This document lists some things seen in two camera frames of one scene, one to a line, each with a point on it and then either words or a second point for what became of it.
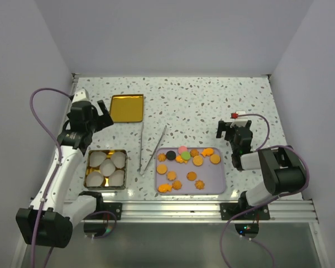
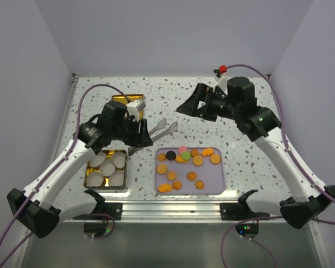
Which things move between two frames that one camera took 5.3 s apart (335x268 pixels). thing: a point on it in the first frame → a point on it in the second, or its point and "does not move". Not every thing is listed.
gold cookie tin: x=106 y=169 does not move
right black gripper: x=223 y=126 → x=204 y=93
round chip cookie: x=191 y=176 does not move
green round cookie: x=185 y=156 does not move
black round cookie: x=171 y=155 does not move
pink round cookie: x=182 y=148 does not move
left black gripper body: x=92 y=123 → x=128 y=132
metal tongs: x=142 y=172 → x=161 y=124
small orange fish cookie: x=179 y=159 does not move
